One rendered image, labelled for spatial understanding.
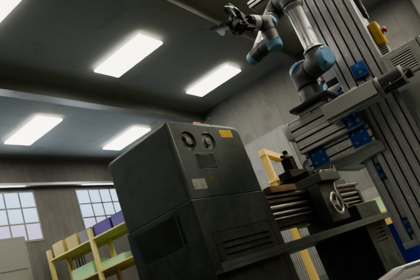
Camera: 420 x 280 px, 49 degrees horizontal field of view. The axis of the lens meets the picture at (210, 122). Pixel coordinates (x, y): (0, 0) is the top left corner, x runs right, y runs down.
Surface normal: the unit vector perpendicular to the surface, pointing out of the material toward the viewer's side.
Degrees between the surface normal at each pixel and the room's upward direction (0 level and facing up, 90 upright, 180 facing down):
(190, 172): 90
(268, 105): 90
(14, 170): 90
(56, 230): 90
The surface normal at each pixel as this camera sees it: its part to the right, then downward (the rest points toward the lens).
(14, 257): 0.76, -0.46
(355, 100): -0.56, -0.09
